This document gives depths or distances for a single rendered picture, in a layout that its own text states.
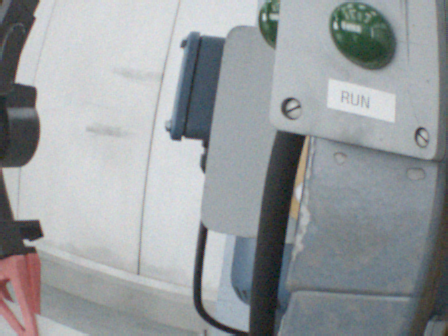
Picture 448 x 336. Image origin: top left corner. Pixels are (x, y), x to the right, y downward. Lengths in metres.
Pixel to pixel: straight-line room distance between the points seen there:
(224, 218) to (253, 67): 0.11
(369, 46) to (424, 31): 0.03
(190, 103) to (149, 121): 5.30
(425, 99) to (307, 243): 0.10
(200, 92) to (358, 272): 0.47
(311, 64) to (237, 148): 0.48
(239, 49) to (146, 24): 5.40
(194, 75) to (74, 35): 5.64
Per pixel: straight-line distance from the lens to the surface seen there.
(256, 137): 0.88
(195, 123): 0.91
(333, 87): 0.41
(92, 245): 6.39
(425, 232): 0.44
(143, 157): 6.21
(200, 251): 0.96
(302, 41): 0.41
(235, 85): 0.89
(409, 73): 0.40
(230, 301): 5.57
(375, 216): 0.45
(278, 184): 0.48
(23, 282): 0.71
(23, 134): 0.79
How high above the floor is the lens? 1.25
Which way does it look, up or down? 3 degrees down
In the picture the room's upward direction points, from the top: 8 degrees clockwise
